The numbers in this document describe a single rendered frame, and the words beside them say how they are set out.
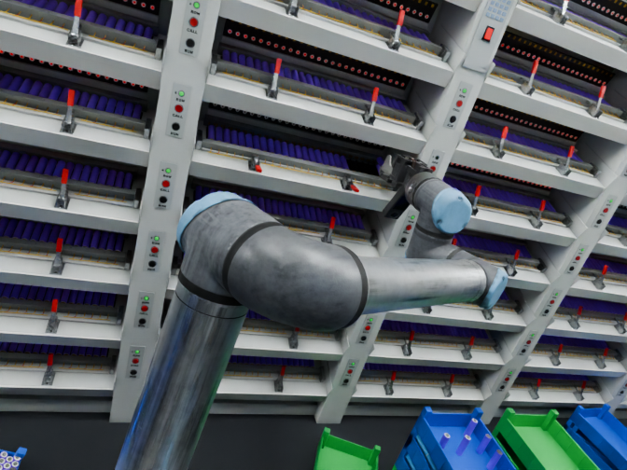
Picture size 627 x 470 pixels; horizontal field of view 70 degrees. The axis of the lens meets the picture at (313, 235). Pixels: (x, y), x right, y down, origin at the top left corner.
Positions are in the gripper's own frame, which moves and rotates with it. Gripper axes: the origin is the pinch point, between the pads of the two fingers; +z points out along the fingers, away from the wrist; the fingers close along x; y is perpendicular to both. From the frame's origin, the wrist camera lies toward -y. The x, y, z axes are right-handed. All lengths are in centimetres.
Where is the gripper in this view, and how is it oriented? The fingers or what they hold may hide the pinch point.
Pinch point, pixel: (385, 171)
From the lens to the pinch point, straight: 132.8
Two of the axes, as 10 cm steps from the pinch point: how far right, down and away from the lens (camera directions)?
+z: -2.5, -4.4, 8.6
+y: 2.8, -8.9, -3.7
